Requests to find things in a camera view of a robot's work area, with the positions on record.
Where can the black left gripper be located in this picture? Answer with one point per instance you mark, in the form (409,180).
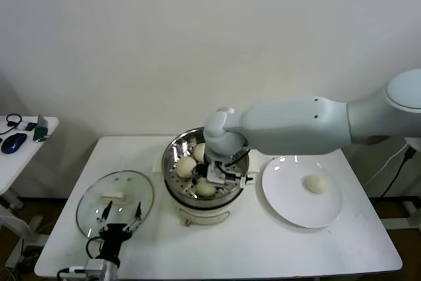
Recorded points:
(113,238)

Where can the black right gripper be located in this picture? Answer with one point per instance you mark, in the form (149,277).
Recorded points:
(201,170)

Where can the white steamed baozi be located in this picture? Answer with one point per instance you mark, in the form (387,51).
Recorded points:
(316,184)
(205,189)
(185,166)
(199,152)

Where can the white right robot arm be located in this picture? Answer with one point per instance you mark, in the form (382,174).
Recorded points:
(296,126)

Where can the perforated steel steamer basket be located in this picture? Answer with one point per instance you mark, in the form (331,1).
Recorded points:
(174,152)

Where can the cream electric cooker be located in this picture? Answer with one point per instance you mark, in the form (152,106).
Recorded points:
(204,216)

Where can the black floor power strip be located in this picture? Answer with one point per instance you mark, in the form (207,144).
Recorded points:
(31,252)

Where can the white round plate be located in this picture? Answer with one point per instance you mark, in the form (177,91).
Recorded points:
(296,202)

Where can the white side desk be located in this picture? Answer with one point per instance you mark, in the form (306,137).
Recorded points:
(19,162)

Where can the small green object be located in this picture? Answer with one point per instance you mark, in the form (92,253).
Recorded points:
(41,133)

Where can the grey upright card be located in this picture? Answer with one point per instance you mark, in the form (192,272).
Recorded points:
(42,121)

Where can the small black device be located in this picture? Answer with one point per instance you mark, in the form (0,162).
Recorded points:
(30,126)

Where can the blue computer mouse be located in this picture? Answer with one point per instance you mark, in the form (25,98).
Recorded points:
(14,143)

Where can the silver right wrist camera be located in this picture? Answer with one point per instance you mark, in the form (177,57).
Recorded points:
(217,175)

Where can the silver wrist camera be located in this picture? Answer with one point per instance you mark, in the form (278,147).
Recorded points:
(96,268)
(217,175)

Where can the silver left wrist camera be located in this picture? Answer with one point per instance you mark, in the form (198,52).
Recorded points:
(96,268)

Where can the white table base frame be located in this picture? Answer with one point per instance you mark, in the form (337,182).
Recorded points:
(412,210)
(16,225)

